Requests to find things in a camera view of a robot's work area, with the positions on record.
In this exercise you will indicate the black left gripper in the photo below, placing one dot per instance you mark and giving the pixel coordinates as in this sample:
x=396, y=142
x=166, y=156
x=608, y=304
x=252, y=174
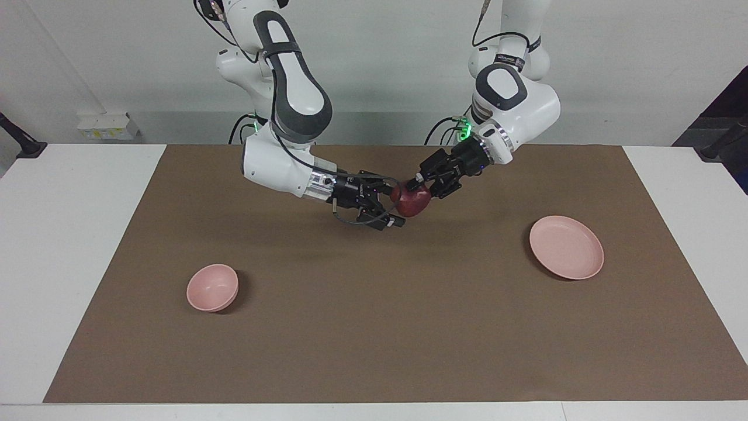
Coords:
x=466, y=158

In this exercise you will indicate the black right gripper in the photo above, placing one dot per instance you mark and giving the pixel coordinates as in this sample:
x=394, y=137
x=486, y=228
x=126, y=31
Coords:
x=356, y=190

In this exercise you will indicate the dark red apple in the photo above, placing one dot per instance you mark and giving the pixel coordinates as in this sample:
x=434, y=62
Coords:
x=412, y=204

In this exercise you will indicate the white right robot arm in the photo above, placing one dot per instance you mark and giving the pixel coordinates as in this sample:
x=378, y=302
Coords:
x=298, y=99

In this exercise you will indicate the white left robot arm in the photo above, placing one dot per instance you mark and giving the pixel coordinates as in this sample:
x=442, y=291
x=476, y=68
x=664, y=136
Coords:
x=520, y=111

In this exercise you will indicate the pink plate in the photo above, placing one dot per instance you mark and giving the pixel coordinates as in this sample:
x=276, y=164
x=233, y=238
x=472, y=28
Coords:
x=567, y=247

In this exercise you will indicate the pink bowl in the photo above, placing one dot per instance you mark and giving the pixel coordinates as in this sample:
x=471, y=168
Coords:
x=211, y=287

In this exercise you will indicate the brown table mat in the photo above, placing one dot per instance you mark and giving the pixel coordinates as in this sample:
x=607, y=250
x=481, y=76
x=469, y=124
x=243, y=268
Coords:
x=380, y=304

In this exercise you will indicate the black clamp stand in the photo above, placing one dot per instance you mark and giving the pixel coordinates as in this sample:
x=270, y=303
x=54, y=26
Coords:
x=26, y=146
x=724, y=143

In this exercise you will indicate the dark equipment cabinet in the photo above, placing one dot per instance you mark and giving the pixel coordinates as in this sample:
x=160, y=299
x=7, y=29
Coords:
x=724, y=105

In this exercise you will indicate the white wall power box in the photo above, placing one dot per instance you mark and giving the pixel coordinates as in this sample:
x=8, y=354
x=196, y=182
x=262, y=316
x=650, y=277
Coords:
x=108, y=127

